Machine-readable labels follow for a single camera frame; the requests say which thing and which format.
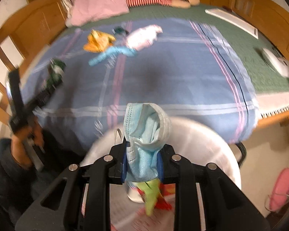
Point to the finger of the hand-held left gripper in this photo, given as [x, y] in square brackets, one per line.
[41, 99]

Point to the light blue face mask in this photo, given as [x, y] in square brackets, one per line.
[142, 158]

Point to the pink pillow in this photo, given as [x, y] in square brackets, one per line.
[98, 6]

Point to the blue plaid blanket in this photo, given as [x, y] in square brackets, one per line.
[171, 77]

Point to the wooden bed frame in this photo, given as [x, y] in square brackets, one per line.
[38, 21]

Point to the pink slipper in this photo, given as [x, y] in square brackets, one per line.
[281, 187]

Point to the white pink crumpled cloth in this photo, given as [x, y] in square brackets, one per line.
[139, 38]

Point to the white round bin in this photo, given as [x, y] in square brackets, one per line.
[202, 144]

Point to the green snack wrapper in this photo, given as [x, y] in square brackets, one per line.
[55, 74]

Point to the person's left hand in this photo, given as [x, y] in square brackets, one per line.
[20, 150]

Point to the white striped paper cup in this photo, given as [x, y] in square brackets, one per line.
[133, 196]

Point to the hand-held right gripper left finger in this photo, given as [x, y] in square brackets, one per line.
[123, 168]

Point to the green bedsheet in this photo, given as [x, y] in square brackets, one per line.
[183, 12]

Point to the black curved bar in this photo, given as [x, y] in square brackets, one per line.
[242, 151]

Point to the dark green wrapper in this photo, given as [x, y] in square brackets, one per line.
[120, 30]

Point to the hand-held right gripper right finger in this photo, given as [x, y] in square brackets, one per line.
[160, 166]

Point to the light green wrapper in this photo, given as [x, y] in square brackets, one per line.
[151, 192]

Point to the white flat board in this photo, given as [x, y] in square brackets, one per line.
[231, 19]

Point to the white oval device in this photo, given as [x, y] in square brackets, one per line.
[279, 63]

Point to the white mattress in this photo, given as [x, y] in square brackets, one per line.
[272, 101]

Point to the red snack packet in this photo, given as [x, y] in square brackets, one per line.
[163, 203]

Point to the orange yellow snack wrapper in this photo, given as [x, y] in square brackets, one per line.
[96, 43]

